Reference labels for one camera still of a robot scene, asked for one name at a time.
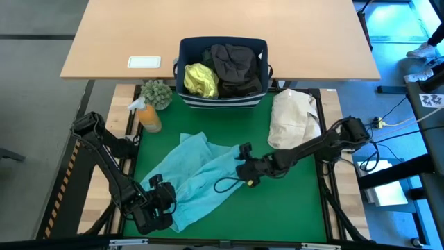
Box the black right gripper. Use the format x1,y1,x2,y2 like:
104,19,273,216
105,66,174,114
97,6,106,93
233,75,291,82
235,142,278,189

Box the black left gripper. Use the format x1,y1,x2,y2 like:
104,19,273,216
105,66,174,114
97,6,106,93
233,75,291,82
133,174,178,236

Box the teal shorts with white lining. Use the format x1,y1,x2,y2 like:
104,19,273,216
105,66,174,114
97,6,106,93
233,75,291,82
139,131,246,233

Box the black garment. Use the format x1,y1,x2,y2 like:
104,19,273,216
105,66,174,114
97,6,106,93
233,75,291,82
207,43,264,99

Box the navy white striped laundry basket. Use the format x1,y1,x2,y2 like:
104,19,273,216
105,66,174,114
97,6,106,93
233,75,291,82
173,35,274,110

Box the cream folded garment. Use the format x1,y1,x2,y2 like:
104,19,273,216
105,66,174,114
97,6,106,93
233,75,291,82
267,88,322,150

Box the orange spray bottle white trigger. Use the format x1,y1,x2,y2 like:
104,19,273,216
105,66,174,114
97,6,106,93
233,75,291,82
127,96,163,134

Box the black panel with hazard stripes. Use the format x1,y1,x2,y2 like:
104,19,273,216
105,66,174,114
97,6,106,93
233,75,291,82
36,138,100,240

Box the yellow garment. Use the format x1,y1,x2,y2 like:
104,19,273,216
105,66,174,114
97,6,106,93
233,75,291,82
183,62,220,99

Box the green succulent in grey pot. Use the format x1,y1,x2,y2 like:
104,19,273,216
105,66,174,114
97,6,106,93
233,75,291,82
139,79,173,111

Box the white floor box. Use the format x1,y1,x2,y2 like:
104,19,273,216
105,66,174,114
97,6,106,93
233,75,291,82
360,159,409,208

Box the white card on table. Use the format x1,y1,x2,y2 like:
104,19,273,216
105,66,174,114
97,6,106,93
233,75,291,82
127,56,162,69

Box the light wooden desk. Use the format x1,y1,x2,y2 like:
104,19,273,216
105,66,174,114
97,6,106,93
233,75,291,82
59,0,382,82

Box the black furniture foot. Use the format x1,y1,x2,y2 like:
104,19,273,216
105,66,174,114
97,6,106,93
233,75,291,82
0,147,27,163

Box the dark grey side table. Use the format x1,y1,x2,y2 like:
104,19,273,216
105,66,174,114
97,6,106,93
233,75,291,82
405,81,444,250

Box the person's foot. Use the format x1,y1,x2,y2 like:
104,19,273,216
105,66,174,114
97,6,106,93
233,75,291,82
405,41,438,60
404,69,434,83

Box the white sheet with black marks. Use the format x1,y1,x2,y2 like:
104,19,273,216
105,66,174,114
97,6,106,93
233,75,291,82
418,92,444,108

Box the person's leg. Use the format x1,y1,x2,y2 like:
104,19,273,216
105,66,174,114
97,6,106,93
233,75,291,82
427,20,444,48

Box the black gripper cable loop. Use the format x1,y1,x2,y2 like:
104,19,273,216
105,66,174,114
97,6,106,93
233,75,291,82
213,176,244,194

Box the black aluminium table frame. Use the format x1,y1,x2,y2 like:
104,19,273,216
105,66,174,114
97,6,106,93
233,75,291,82
103,83,372,248

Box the black floor cable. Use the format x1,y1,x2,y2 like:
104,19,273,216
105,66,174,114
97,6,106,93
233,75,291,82
359,95,444,173

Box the yellow floor cable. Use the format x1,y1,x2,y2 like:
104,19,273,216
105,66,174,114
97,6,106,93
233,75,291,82
379,106,444,128

